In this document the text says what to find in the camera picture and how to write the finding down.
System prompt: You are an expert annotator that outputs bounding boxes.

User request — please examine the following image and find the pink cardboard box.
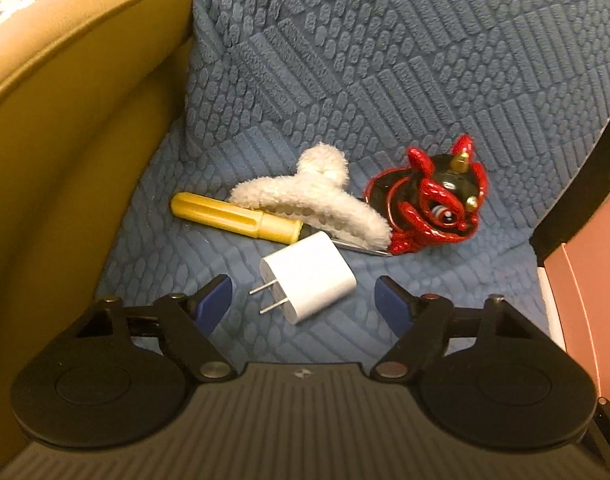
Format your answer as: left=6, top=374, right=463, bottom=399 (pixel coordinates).
left=544, top=198, right=610, bottom=401

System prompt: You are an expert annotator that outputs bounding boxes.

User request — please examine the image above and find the white fluffy hair claw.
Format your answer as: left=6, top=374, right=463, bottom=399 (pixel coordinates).
left=228, top=143, right=392, bottom=252

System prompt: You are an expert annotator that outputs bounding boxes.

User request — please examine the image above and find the yellow handle screwdriver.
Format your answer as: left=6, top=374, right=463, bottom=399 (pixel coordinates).
left=169, top=190, right=392, bottom=258

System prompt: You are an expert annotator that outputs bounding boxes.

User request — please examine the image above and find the white USB wall charger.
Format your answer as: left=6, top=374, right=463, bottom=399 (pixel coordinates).
left=249, top=232, right=357, bottom=325

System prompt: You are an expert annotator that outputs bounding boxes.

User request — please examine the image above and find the black sofa side frame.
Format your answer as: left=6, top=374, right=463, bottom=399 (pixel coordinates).
left=529, top=120, right=610, bottom=266

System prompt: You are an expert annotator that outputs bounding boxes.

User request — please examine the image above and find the tan leather sofa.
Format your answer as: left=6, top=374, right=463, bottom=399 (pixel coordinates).
left=0, top=0, right=192, bottom=467

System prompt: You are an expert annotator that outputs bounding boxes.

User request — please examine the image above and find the blue textured seat cover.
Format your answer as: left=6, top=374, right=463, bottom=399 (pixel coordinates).
left=97, top=0, right=610, bottom=367

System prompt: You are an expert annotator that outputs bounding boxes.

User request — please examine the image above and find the red black dragon figurine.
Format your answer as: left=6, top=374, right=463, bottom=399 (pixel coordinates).
left=363, top=134, right=488, bottom=256

